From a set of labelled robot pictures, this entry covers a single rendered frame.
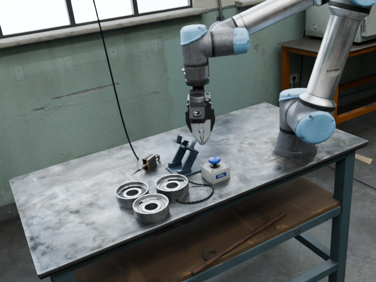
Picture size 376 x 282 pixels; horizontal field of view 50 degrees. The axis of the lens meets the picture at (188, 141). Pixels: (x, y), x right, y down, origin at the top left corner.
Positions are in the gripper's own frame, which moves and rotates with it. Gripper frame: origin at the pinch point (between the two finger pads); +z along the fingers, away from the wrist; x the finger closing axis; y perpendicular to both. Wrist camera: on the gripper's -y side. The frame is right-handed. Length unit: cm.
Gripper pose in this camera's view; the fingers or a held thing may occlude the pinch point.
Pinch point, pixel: (202, 142)
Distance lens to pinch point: 126.5
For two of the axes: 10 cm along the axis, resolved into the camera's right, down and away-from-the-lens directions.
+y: 0.3, -4.1, 9.1
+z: 0.9, 9.1, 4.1
